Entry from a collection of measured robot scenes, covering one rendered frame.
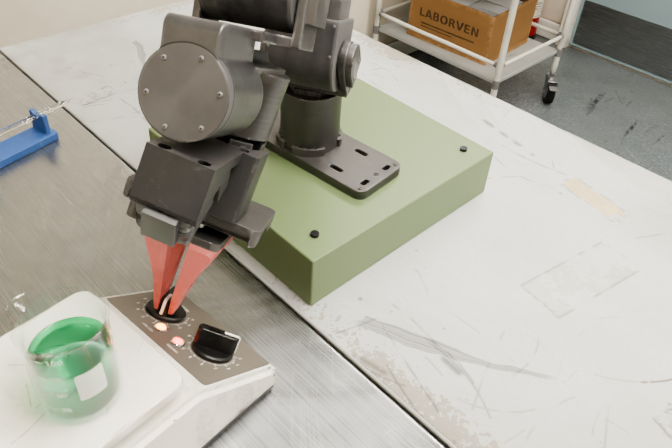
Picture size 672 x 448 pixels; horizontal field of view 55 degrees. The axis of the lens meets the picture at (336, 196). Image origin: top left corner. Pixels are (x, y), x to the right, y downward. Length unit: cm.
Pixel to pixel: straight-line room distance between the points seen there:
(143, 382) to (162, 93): 19
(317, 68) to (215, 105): 23
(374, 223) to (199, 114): 27
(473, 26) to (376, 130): 189
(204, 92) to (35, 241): 37
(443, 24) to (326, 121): 205
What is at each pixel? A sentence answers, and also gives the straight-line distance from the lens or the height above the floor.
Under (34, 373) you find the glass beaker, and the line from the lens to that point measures 41.
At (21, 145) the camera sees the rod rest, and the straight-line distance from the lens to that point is 83.
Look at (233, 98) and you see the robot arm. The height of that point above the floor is 116.
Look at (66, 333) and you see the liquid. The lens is 43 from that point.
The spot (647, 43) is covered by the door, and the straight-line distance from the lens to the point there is 334.
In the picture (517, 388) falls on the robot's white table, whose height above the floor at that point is 90.
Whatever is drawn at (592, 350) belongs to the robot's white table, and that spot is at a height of 90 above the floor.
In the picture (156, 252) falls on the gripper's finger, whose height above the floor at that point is 102.
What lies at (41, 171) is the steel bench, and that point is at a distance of 80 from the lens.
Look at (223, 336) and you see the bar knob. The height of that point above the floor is 96.
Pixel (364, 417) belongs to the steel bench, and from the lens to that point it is 53.
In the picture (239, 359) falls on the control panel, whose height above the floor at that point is 94.
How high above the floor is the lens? 134
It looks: 38 degrees down
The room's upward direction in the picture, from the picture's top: 4 degrees clockwise
